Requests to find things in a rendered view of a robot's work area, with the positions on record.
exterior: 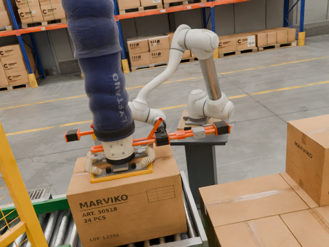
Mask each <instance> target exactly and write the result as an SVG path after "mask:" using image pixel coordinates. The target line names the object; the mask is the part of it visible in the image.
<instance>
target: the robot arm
mask: <svg viewBox="0 0 329 247"><path fill-rule="evenodd" d="M218 45H219V38H218V36H217V34H216V33H214V32H212V31H210V30H206V29H191V28H190V27H189V26H188V25H180V26H179V27H178V28H177V29H176V31H175V33H174V35H173V38H172V42H171V47H170V53H169V62H168V66H167V68H166V69H165V70H164V71H163V72H162V73H161V74H160V75H158V76H157V77H156V78H154V79H153V80H152V81H150V82H149V83H148V84H146V85H145V86H144V87H143V88H142V89H141V91H140V92H139V94H138V96H137V98H136V99H134V100H133V101H132V102H128V105H129V107H130V109H131V112H132V116H133V119H134V120H136V121H139V122H145V123H148V124H150V125H152V126H153V127H154V125H155V124H156V122H157V121H158V119H159V117H162V119H163V120H162V122H161V123H160V125H159V127H158V128H157V130H156V131H159V132H160V135H161V137H165V136H166V133H165V131H164V130H165V129H166V117H165V114H164V112H163V111H162V110H160V109H151V108H148V107H147V103H146V97H147V95H148V94H149V93H150V92H151V91H152V90H154V89H155V88H157V87H158V86H159V85H161V84H162V83H164V82H165V81H167V80H168V79H169V78H170V77H171V76H172V75H173V74H174V73H175V71H176V70H177V68H178V66H179V63H180V61H181V59H182V57H183V55H184V53H185V50H191V51H192V52H193V54H194V55H195V56H196V57H197V58H198V60H199V64H200V68H201V71H202V75H203V79H204V82H205V86H206V89H207V93H208V96H207V95H206V93H205V92H204V91H202V90H200V89H197V90H193V91H191V93H190V95H189V97H188V116H183V119H185V120H187V121H186V122H185V125H197V126H203V125H206V124H207V122H208V120H209V119H210V118H214V119H219V120H225V119H229V118H231V117H232V116H233V114H234V111H235V107H234V105H233V103H232V102H231V101H229V100H228V99H227V97H226V96H225V94H224V93H222V92H221V89H220V85H219V81H218V76H217V72H216V68H215V63H214V59H213V53H214V51H215V50H216V49H217V47H218Z"/></svg>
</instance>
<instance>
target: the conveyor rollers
mask: <svg viewBox="0 0 329 247"><path fill-rule="evenodd" d="M182 191H183V199H184V206H185V214H186V221H187V229H188V236H189V239H190V238H195V237H197V233H196V230H195V227H194V224H193V220H192V217H191V214H190V211H189V207H188V203H187V200H186V197H185V194H184V190H183V188H182ZM59 211H60V210H58V211H53V212H51V215H50V217H49V220H48V223H47V226H46V228H45V231H44V236H45V239H46V242H47V244H49V241H50V238H51V235H52V232H53V229H54V226H55V223H56V220H57V217H58V214H59ZM46 215H47V213H42V214H39V215H38V217H37V218H38V221H39V223H40V226H41V227H42V225H43V222H44V220H45V217H46ZM70 215H71V209H70V208H69V209H64V212H63V215H62V219H61V222H60V225H59V228H58V232H57V235H56V238H55V241H54V245H53V247H56V246H61V245H62V244H63V240H64V237H65V233H66V230H67V226H68V222H69V219H70ZM13 220H14V221H13ZM13 220H12V222H11V223H10V225H9V228H10V229H11V228H13V227H14V226H15V225H17V224H18V223H19V222H20V218H17V219H13ZM6 225H7V224H6V221H0V229H2V228H3V227H5V226H6ZM25 235H26V232H25V233H23V234H22V235H21V236H19V237H18V238H17V239H15V242H16V244H17V246H18V245H19V244H20V243H22V242H23V240H24V238H25ZM77 239H78V232H77V229H76V225H75V222H74V221H73V225H72V229H71V233H70V238H69V242H68V244H70V245H71V247H76V244H77ZM173 240H174V242H175V241H180V240H182V236H181V233H179V234H174V235H173ZM15 242H13V244H12V246H11V247H17V246H16V244H15ZM165 243H167V241H166V236H164V237H159V238H158V244H159V245H160V244H165ZM30 245H31V244H30V242H29V239H28V240H27V243H26V245H25V247H28V246H29V247H32V246H30ZM142 245H143V247H149V246H151V239H150V240H145V241H143V242H142ZM127 247H136V243H131V244H127Z"/></svg>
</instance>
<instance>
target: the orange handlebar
mask: <svg viewBox="0 0 329 247"><path fill-rule="evenodd" d="M204 130H205V134H209V133H215V129H214V128H213V126H209V127H204ZM90 134H94V130H90V131H84V132H80V133H79V135H80V136H84V135H90ZM191 136H194V135H193V132H192V130H186V131H184V130H178V131H175V132H174V133H169V139H170V140H174V139H177V140H181V139H186V137H191ZM146 139H147V137H144V138H139V139H133V143H132V146H139V145H145V144H150V143H155V139H154V136H152V138H151V140H146ZM138 140H145V141H139V142H134V141H138ZM102 151H104V149H103V145H98V146H93V147H91V149H90V152H92V153H96V152H102Z"/></svg>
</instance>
